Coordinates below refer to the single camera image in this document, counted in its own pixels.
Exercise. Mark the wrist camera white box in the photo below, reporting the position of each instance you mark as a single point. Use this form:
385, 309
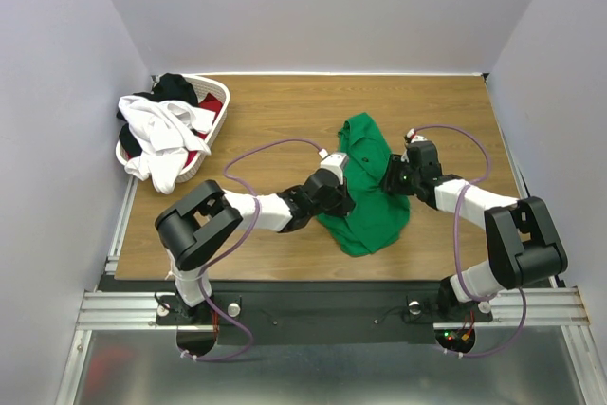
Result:
413, 136
335, 163

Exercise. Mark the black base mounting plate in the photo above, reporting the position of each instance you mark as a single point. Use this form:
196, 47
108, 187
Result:
319, 312

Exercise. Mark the black t shirt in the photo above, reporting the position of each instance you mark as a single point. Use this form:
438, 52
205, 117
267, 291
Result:
170, 87

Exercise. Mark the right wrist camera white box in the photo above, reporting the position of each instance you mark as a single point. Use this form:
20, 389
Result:
413, 136

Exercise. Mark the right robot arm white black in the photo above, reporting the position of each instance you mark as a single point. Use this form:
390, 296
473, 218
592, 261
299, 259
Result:
523, 245

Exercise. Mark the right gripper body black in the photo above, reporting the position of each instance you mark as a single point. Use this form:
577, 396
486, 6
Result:
392, 177

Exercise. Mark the red t shirt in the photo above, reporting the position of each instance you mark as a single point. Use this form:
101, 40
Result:
213, 104

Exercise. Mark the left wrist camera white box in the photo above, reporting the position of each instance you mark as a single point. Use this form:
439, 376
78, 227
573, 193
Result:
335, 163

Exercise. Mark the white t shirt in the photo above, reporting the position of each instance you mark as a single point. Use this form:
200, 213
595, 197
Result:
167, 132

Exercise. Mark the green t shirt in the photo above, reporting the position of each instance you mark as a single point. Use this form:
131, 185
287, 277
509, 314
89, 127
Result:
378, 217

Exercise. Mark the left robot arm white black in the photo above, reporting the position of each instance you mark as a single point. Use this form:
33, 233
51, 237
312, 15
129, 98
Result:
198, 225

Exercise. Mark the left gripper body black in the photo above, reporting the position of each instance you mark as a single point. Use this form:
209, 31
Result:
334, 205

